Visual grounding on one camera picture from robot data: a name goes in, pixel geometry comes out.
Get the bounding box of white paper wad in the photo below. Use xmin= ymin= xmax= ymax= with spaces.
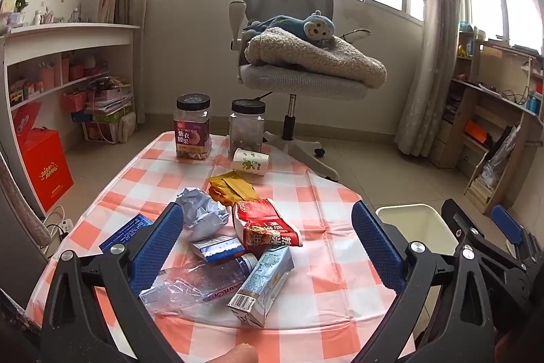
xmin=175 ymin=187 xmax=230 ymax=242

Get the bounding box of clear jar black lid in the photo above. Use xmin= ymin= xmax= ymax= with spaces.
xmin=228 ymin=99 xmax=266 ymax=157

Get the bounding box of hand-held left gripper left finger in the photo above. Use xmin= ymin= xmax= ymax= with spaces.
xmin=40 ymin=201 xmax=185 ymax=363

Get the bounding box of orange white checkered tablecloth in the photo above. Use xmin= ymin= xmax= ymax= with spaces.
xmin=25 ymin=131 xmax=426 ymax=363

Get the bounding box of small blue white box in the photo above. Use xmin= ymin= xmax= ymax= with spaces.
xmin=190 ymin=234 xmax=248 ymax=265

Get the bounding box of person's left hand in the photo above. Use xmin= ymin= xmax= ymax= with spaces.
xmin=211 ymin=343 xmax=260 ymax=363

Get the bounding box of red snack bag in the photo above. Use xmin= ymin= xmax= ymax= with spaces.
xmin=232 ymin=198 xmax=303 ymax=257

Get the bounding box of orange box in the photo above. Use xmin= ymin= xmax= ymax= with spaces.
xmin=464 ymin=120 xmax=488 ymax=143

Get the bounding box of grey white office chair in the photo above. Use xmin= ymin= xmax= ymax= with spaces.
xmin=228 ymin=0 xmax=370 ymax=182

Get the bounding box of red paper bag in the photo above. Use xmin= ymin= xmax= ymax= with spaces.
xmin=12 ymin=103 xmax=43 ymax=136

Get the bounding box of pile of papers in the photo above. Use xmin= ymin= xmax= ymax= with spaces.
xmin=82 ymin=76 xmax=137 ymax=143

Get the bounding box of purple label nut jar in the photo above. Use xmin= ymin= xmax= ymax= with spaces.
xmin=173 ymin=94 xmax=212 ymax=162

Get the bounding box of yellow wrapper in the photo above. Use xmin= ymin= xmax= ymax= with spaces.
xmin=207 ymin=171 xmax=260 ymax=206

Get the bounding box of red gift box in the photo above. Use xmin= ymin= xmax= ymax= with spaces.
xmin=17 ymin=127 xmax=75 ymax=213

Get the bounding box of wooden shelf desk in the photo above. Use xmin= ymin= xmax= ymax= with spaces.
xmin=431 ymin=29 xmax=544 ymax=215

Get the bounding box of grey quilted cushion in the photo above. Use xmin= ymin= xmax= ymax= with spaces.
xmin=0 ymin=152 xmax=52 ymax=247

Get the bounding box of blue monkey plush toy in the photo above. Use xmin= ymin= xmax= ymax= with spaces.
xmin=244 ymin=10 xmax=336 ymax=47

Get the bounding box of pink plastic basket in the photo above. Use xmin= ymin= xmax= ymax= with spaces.
xmin=59 ymin=91 xmax=88 ymax=113

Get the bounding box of white paper cup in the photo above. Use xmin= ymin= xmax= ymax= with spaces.
xmin=232 ymin=148 xmax=270 ymax=177

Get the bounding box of crushed clear plastic bottle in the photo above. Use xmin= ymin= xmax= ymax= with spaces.
xmin=139 ymin=253 xmax=259 ymax=317

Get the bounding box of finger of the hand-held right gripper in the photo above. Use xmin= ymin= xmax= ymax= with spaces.
xmin=441 ymin=198 xmax=525 ymax=276
xmin=491 ymin=205 xmax=544 ymax=262

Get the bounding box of light blue milk carton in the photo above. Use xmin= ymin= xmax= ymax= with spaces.
xmin=227 ymin=246 xmax=295 ymax=328

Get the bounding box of beige fleece blanket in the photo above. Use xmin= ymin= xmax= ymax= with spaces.
xmin=244 ymin=27 xmax=387 ymax=88

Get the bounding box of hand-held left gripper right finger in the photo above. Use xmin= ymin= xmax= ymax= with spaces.
xmin=351 ymin=200 xmax=499 ymax=363

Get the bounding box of white bookshelf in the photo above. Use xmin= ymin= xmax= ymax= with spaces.
xmin=0 ymin=0 xmax=142 ymax=215

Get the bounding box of clear plastic bag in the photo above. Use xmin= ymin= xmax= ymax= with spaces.
xmin=480 ymin=125 xmax=522 ymax=186

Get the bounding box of flat blue box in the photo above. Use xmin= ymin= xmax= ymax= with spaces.
xmin=99 ymin=213 xmax=154 ymax=254

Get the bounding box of white plastic bin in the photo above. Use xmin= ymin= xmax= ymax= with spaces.
xmin=375 ymin=203 xmax=460 ymax=325

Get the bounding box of white power strip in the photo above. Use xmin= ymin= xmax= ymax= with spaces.
xmin=42 ymin=205 xmax=75 ymax=245

